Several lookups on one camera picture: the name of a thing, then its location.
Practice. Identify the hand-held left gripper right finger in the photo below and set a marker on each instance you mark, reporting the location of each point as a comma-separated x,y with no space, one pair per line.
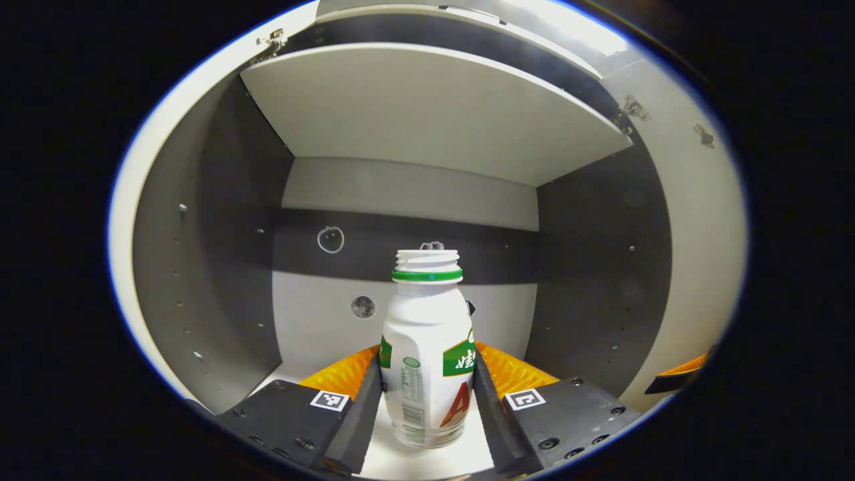
497,427

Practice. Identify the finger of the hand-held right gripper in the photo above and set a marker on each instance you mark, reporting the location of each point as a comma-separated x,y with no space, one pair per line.
674,379

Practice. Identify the white and grey cabinet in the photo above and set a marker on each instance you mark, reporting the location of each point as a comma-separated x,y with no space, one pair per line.
588,267

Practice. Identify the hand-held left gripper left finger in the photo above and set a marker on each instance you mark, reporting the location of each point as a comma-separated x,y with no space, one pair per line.
354,434

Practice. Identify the white cabinet door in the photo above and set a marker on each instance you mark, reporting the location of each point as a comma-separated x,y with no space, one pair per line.
701,234
123,220

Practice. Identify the metal door hinge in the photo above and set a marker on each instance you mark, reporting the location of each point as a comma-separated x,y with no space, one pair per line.
631,112
272,41

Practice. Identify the long ceiling light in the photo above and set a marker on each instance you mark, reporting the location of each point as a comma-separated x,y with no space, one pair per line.
568,27

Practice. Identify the white cabinet shelf board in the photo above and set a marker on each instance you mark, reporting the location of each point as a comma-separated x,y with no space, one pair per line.
434,113
434,464

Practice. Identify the white plastic bottle green label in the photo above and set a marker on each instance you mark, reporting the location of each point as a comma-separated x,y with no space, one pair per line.
424,334

